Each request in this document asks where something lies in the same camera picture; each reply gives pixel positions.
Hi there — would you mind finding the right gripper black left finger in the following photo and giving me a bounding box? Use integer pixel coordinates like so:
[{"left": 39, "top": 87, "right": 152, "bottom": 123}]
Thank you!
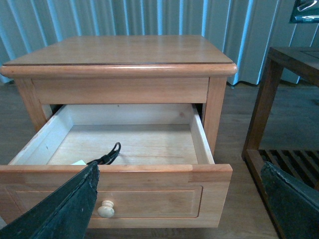
[{"left": 0, "top": 163, "right": 100, "bottom": 239}]

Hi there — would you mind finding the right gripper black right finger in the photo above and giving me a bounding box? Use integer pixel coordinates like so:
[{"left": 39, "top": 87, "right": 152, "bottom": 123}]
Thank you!
[{"left": 261, "top": 162, "right": 319, "bottom": 239}]

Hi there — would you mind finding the white charger adapter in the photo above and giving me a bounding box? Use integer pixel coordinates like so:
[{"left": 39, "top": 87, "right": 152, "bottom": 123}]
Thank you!
[{"left": 72, "top": 160, "right": 86, "bottom": 165}]

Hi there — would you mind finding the black charger cable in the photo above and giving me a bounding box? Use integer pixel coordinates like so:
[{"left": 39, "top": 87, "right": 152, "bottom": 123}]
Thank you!
[{"left": 86, "top": 142, "right": 122, "bottom": 165}]

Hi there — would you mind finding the wooden drawer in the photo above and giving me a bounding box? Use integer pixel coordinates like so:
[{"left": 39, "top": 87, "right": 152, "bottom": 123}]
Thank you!
[{"left": 0, "top": 104, "right": 232, "bottom": 229}]

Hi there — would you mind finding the dark wooden side table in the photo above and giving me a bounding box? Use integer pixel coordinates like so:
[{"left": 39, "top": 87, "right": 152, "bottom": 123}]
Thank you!
[{"left": 242, "top": 47, "right": 319, "bottom": 239}]

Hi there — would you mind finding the wooden nightstand cabinet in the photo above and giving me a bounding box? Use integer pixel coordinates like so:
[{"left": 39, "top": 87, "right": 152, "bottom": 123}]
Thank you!
[{"left": 0, "top": 35, "right": 237, "bottom": 151}]

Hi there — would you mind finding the light grey pleated curtain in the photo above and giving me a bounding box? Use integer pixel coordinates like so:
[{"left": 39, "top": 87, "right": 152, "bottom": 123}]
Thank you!
[{"left": 0, "top": 0, "right": 319, "bottom": 85}]

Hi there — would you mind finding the dark framed object on wall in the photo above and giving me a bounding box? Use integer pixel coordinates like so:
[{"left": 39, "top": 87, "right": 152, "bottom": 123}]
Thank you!
[{"left": 289, "top": 0, "right": 319, "bottom": 23}]

